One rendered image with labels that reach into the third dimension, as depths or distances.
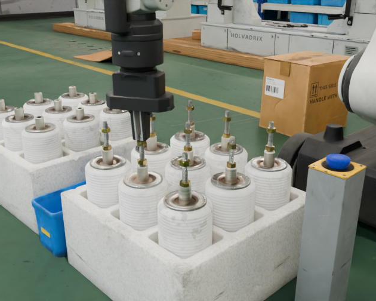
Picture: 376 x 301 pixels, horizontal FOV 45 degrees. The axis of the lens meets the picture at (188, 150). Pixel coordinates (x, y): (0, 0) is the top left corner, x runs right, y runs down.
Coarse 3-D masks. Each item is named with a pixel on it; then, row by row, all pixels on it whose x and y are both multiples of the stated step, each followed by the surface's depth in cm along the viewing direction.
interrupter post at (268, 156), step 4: (264, 152) 92; (268, 152) 91; (272, 152) 91; (264, 156) 92; (268, 156) 91; (272, 156) 91; (264, 160) 92; (268, 160) 92; (272, 160) 92; (264, 164) 92; (268, 164) 92; (272, 164) 92
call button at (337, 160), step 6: (330, 156) 76; (336, 156) 76; (342, 156) 76; (348, 156) 76; (330, 162) 75; (336, 162) 74; (342, 162) 74; (348, 162) 74; (336, 168) 75; (342, 168) 75
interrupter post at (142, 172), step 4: (140, 168) 84; (144, 168) 84; (148, 168) 85; (140, 172) 84; (144, 172) 84; (148, 172) 85; (140, 176) 85; (144, 176) 85; (148, 176) 85; (140, 180) 85; (144, 180) 85; (148, 180) 86
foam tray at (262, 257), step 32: (64, 192) 97; (64, 224) 99; (96, 224) 88; (256, 224) 84; (288, 224) 90; (96, 256) 92; (128, 256) 82; (160, 256) 75; (192, 256) 75; (224, 256) 77; (256, 256) 84; (288, 256) 93; (128, 288) 85; (160, 288) 76; (192, 288) 73; (224, 288) 80; (256, 288) 88
